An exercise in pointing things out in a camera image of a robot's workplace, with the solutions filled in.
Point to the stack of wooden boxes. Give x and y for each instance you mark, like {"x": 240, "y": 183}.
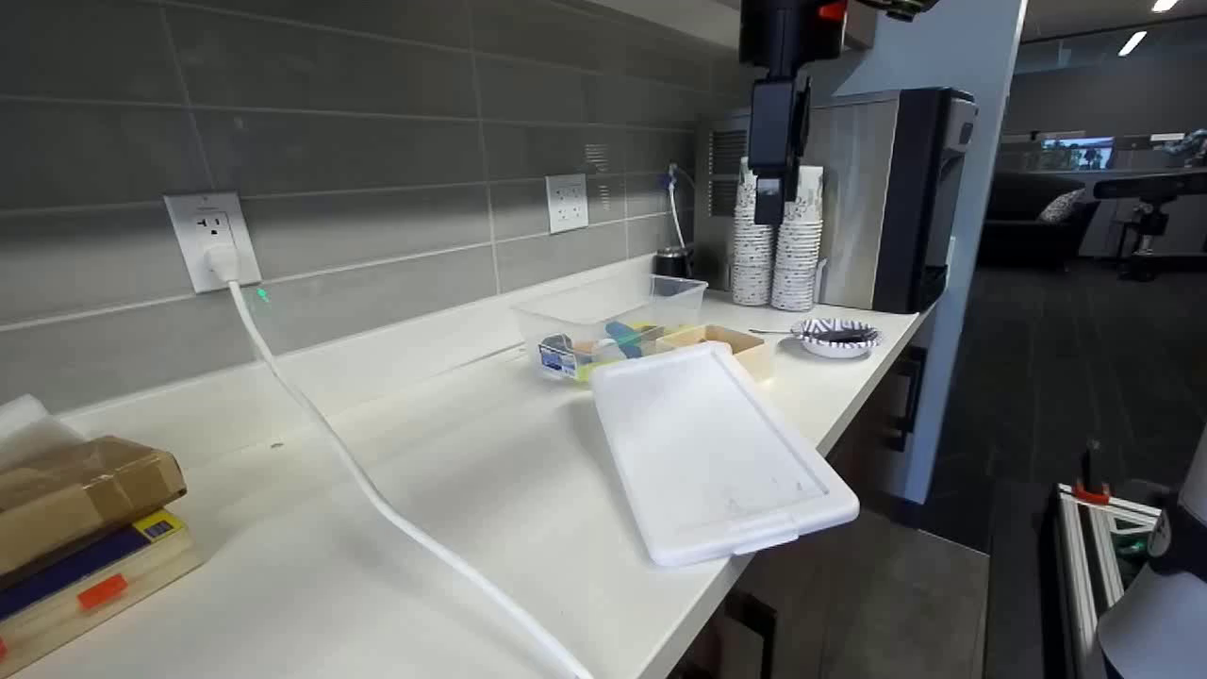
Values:
{"x": 85, "y": 535}

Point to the small wooden box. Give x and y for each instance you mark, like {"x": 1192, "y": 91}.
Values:
{"x": 752, "y": 352}

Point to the blue patterned paper bowl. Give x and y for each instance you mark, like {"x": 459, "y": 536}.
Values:
{"x": 835, "y": 338}

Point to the right paper cup stack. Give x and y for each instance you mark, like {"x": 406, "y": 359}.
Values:
{"x": 796, "y": 247}

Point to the white plastic tray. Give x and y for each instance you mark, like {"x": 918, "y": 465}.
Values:
{"x": 711, "y": 468}

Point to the aluminium frame stand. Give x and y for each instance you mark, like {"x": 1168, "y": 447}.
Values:
{"x": 1110, "y": 597}

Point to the clear plastic container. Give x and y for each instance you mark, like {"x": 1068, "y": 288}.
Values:
{"x": 572, "y": 332}

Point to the white wall outlet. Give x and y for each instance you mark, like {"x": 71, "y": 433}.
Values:
{"x": 568, "y": 201}
{"x": 212, "y": 239}

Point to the black mug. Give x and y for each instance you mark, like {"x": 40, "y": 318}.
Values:
{"x": 671, "y": 260}

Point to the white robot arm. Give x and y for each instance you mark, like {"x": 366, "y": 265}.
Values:
{"x": 779, "y": 40}

